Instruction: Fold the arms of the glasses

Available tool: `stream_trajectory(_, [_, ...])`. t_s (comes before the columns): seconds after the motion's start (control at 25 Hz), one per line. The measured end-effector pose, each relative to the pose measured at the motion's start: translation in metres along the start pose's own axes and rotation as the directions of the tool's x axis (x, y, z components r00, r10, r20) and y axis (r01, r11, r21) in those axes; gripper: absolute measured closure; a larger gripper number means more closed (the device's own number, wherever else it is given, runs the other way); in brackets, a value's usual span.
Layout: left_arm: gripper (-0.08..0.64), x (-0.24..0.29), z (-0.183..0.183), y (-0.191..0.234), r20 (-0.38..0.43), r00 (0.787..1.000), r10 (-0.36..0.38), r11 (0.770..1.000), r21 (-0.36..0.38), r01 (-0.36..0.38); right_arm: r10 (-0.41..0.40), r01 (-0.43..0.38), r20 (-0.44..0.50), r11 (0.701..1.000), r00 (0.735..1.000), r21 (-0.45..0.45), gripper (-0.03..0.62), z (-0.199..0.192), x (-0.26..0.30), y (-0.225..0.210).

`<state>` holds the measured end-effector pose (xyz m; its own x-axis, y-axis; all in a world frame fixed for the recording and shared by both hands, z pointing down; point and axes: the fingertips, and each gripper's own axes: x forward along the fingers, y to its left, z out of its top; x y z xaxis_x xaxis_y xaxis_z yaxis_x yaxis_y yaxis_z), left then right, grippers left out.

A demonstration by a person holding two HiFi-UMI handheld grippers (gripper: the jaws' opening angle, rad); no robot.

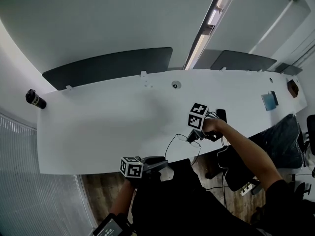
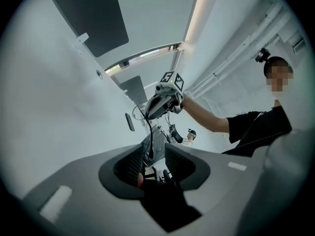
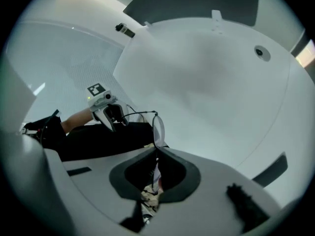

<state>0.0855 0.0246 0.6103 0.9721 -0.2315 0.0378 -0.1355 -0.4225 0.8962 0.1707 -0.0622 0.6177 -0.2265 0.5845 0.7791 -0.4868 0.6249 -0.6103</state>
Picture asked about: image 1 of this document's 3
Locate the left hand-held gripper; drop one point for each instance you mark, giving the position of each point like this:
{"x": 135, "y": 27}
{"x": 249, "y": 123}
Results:
{"x": 131, "y": 168}

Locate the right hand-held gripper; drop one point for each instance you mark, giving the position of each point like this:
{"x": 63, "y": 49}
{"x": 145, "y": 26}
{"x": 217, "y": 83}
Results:
{"x": 197, "y": 118}

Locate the person's right forearm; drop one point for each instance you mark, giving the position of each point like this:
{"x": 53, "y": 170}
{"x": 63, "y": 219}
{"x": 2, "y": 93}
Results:
{"x": 243, "y": 149}

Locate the person's left forearm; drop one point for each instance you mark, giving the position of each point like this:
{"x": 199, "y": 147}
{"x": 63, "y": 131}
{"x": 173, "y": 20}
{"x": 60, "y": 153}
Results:
{"x": 121, "y": 198}

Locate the person's black shirt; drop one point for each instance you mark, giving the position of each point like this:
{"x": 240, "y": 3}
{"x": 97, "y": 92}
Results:
{"x": 177, "y": 205}

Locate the black phone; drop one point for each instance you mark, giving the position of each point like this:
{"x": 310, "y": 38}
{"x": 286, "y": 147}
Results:
{"x": 222, "y": 115}

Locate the black bag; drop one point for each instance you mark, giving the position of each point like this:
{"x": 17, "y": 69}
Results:
{"x": 233, "y": 168}

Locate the white power strip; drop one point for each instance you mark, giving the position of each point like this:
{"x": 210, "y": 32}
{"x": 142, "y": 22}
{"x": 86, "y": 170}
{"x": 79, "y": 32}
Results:
{"x": 246, "y": 189}

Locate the blue notebook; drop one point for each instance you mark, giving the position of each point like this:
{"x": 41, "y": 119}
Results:
{"x": 268, "y": 101}

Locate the plastic-wrapped black chair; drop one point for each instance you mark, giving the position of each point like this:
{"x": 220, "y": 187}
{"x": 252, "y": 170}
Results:
{"x": 283, "y": 141}

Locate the short dark desk divider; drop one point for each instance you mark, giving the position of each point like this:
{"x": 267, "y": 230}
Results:
{"x": 243, "y": 61}

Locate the long dark desk divider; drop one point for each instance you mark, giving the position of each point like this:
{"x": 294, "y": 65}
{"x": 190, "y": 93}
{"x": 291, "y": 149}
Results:
{"x": 110, "y": 65}

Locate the narrow window strip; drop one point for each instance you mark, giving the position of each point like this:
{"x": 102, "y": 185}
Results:
{"x": 209, "y": 26}

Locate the brown box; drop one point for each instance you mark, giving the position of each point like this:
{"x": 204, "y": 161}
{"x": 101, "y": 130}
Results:
{"x": 293, "y": 88}

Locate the small grey desk divider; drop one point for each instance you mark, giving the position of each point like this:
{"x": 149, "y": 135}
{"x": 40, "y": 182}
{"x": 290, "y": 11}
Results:
{"x": 289, "y": 69}

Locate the black office chair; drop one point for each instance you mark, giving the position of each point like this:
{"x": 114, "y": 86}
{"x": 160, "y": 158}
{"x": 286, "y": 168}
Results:
{"x": 311, "y": 131}

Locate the white window blinds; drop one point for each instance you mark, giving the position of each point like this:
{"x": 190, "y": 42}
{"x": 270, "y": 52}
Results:
{"x": 37, "y": 181}

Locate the black drink bottle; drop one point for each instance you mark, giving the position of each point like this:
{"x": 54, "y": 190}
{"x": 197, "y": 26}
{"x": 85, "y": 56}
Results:
{"x": 37, "y": 101}

